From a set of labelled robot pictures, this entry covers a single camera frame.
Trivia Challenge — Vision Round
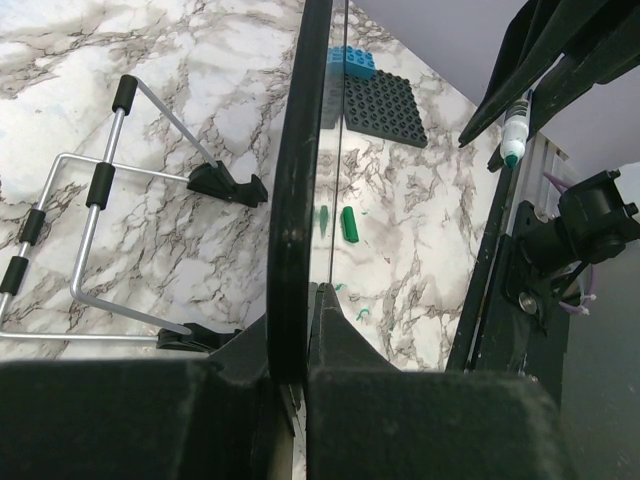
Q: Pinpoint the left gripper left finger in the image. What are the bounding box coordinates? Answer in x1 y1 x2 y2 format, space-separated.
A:
1 320 275 479

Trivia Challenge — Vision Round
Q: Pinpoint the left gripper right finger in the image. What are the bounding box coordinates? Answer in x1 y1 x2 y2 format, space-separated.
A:
306 283 575 479

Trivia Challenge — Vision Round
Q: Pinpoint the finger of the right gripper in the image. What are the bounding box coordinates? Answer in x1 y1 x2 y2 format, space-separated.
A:
459 0 561 147
487 0 640 174

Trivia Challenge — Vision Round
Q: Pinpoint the green whiteboard marker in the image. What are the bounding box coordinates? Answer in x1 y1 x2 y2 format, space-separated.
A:
500 89 533 169

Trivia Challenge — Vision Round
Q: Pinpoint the black framed whiteboard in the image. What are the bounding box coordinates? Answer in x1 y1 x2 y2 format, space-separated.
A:
266 1 348 385

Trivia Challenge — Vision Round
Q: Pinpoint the green marker cap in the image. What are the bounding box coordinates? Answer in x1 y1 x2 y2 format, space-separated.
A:
341 206 359 244

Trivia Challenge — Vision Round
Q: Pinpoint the grey lego baseplate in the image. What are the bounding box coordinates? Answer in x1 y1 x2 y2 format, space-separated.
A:
344 70 428 148

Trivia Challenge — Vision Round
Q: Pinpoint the blue lego brick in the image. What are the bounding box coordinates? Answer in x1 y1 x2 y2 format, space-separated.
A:
327 46 377 80

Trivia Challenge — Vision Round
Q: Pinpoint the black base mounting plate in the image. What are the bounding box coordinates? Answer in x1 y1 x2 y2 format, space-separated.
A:
446 172 578 394

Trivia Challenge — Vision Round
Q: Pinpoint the aluminium extrusion rail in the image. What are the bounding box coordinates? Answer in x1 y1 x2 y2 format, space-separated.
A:
501 133 577 234

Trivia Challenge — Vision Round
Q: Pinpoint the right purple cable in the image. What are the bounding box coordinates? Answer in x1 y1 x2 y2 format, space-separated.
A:
542 172 601 319

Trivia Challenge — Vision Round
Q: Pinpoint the metal wire board stand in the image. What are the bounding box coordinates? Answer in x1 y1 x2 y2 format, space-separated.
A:
0 74 269 354

